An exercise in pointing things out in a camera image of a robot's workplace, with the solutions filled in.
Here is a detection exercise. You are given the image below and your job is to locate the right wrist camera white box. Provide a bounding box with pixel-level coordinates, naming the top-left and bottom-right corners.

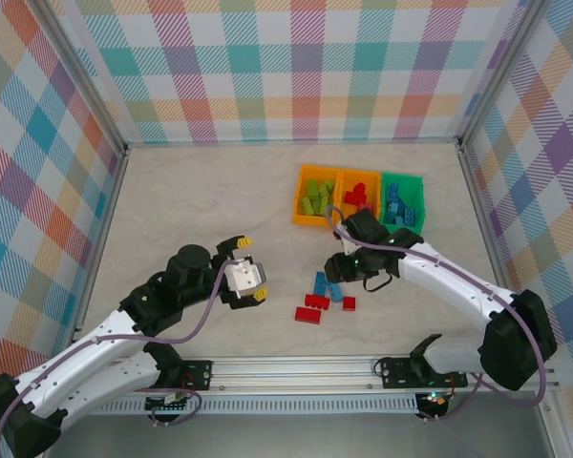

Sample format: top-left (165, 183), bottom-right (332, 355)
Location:
top-left (333, 227), bottom-right (355, 255)

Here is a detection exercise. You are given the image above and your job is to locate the aluminium side rail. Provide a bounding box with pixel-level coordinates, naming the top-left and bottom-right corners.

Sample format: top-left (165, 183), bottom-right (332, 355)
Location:
top-left (456, 142), bottom-right (512, 295)
top-left (71, 145), bottom-right (131, 335)

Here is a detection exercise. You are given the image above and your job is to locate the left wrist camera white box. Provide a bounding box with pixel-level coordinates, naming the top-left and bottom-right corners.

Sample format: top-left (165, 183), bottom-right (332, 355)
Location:
top-left (223, 256), bottom-right (269, 301)

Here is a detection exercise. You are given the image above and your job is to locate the thin aluminium frame bar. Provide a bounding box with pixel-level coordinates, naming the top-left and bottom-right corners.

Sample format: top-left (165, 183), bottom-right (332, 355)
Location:
top-left (123, 135), bottom-right (462, 148)

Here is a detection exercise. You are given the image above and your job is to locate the grey metal sheet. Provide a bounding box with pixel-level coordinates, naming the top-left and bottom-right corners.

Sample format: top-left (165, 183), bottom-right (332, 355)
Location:
top-left (47, 412), bottom-right (555, 458)

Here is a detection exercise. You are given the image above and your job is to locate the slotted grey cable duct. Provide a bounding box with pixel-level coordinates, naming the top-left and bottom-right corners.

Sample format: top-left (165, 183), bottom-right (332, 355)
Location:
top-left (75, 398), bottom-right (420, 416)

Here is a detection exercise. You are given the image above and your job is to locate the green plastic bin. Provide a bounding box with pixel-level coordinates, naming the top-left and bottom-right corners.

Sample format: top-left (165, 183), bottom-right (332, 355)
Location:
top-left (379, 171), bottom-right (426, 236)

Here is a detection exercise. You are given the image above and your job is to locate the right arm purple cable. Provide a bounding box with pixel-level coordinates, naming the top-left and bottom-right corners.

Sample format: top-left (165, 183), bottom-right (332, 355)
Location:
top-left (325, 205), bottom-right (546, 424)

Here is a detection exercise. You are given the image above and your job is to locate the orange plastic bin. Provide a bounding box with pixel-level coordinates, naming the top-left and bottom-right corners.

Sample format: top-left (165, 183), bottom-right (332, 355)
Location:
top-left (336, 166), bottom-right (384, 229)
top-left (292, 164), bottom-right (343, 228)

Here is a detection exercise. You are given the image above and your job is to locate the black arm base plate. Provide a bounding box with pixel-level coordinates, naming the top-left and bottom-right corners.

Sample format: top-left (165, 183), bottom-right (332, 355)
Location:
top-left (378, 358), bottom-right (470, 390)
top-left (125, 360), bottom-right (215, 393)

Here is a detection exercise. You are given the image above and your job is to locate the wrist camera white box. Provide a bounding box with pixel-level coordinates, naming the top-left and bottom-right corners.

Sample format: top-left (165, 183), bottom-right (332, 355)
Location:
top-left (223, 256), bottom-right (269, 301)
top-left (333, 227), bottom-right (355, 255)

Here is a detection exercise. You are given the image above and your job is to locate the aluminium frame post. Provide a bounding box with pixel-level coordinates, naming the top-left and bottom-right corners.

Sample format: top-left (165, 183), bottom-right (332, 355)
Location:
top-left (456, 0), bottom-right (553, 149)
top-left (36, 0), bottom-right (130, 156)

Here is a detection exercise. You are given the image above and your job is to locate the small circuit board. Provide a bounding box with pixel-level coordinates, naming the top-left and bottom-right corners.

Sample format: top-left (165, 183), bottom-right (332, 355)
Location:
top-left (144, 391), bottom-right (193, 412)
top-left (417, 389), bottom-right (449, 407)

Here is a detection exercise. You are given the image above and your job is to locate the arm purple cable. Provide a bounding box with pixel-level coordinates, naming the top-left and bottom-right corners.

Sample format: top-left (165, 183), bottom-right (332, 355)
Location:
top-left (0, 260), bottom-right (243, 458)
top-left (325, 205), bottom-right (546, 424)

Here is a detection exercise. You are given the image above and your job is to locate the long aluminium mounting rail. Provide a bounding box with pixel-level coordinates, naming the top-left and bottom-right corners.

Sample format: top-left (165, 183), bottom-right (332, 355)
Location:
top-left (32, 355), bottom-right (562, 396)

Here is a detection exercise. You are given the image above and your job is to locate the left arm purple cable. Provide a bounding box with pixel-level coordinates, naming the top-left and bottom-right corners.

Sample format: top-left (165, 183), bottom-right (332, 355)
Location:
top-left (0, 260), bottom-right (243, 458)

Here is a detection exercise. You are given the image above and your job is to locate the thin black cable loop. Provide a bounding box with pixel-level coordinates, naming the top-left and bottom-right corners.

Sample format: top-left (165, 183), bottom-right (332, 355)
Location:
top-left (361, 269), bottom-right (393, 294)

